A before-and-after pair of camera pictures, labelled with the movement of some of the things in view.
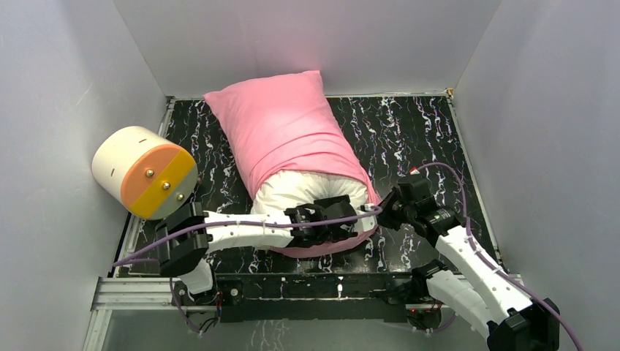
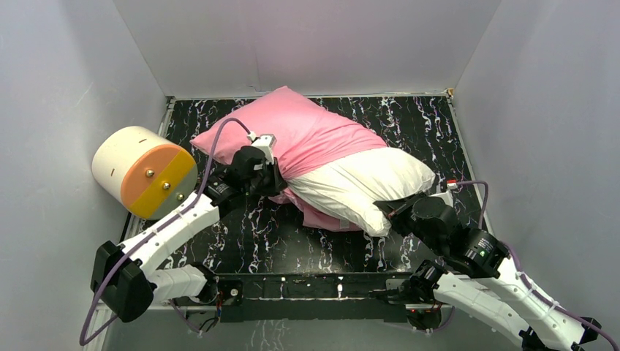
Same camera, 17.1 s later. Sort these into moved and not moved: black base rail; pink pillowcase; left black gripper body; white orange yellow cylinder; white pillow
Moved: left black gripper body; pink pillowcase; white pillow
Not moved: white orange yellow cylinder; black base rail
